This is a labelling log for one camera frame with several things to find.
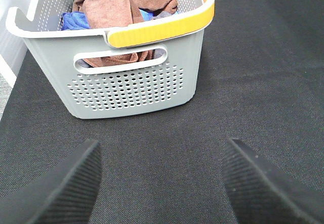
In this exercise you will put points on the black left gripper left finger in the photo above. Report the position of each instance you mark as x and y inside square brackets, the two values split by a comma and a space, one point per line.
[66, 194]

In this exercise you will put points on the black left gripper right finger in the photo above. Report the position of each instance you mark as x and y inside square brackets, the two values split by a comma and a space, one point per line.
[259, 192]

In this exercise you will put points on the brown towel with white tag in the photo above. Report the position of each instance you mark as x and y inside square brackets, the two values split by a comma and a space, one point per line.
[85, 5]

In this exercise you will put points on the blue towel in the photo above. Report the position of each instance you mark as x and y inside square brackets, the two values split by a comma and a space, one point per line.
[76, 20]

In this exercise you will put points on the black table cloth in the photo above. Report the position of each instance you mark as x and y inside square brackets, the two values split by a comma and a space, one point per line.
[260, 80]

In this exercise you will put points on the grey basket with yellow rim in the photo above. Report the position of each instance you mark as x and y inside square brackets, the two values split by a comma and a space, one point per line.
[117, 71]

